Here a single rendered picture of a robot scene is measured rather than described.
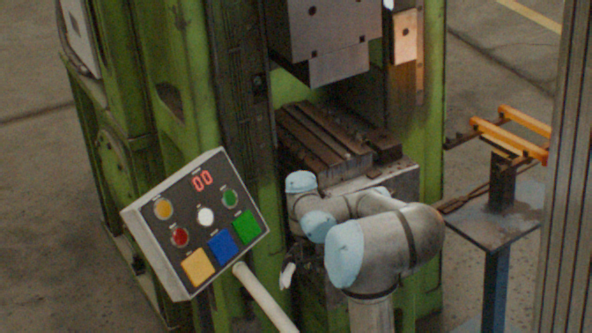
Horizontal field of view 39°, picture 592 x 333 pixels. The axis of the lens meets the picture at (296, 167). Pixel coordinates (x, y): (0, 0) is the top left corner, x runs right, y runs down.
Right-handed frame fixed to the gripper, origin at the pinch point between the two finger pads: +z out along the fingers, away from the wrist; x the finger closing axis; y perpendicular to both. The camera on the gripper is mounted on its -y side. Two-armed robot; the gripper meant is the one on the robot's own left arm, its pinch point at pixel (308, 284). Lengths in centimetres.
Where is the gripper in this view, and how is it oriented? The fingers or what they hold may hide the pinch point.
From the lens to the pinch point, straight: 222.5
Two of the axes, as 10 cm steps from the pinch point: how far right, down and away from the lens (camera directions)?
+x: 9.8, -1.5, 1.0
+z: 0.8, 8.4, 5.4
